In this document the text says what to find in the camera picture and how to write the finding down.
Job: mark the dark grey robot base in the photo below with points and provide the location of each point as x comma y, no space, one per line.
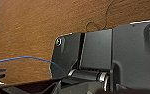
131,56

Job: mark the round silver base bolt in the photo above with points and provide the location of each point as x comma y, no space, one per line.
58,42

